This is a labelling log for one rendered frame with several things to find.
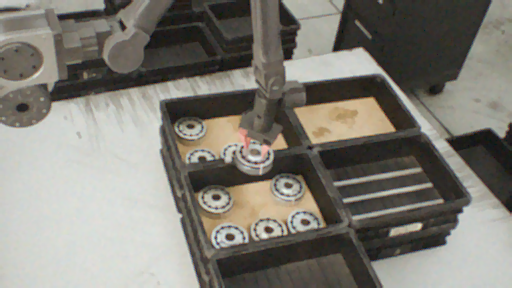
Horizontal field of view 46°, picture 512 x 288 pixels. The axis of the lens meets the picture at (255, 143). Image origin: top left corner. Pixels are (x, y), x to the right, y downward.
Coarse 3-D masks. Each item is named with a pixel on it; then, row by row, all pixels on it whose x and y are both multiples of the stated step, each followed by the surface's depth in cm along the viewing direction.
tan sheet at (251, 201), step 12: (240, 192) 180; (252, 192) 181; (264, 192) 181; (240, 204) 177; (252, 204) 177; (264, 204) 178; (276, 204) 178; (300, 204) 180; (312, 204) 180; (204, 216) 172; (228, 216) 173; (240, 216) 174; (252, 216) 174; (276, 216) 175
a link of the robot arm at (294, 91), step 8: (256, 80) 151; (272, 80) 143; (280, 80) 144; (288, 80) 153; (296, 80) 154; (264, 88) 148; (272, 88) 145; (280, 88) 146; (288, 88) 149; (296, 88) 151; (304, 88) 152; (272, 96) 146; (280, 96) 147; (288, 96) 151; (296, 96) 152; (304, 96) 153; (288, 104) 151; (296, 104) 152; (304, 104) 154
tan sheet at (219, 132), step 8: (208, 120) 201; (216, 120) 201; (224, 120) 202; (232, 120) 202; (208, 128) 198; (216, 128) 198; (224, 128) 199; (232, 128) 199; (240, 128) 200; (208, 136) 195; (216, 136) 196; (224, 136) 196; (232, 136) 197; (280, 136) 199; (200, 144) 192; (208, 144) 193; (216, 144) 193; (224, 144) 194; (280, 144) 197; (184, 152) 189; (216, 152) 191
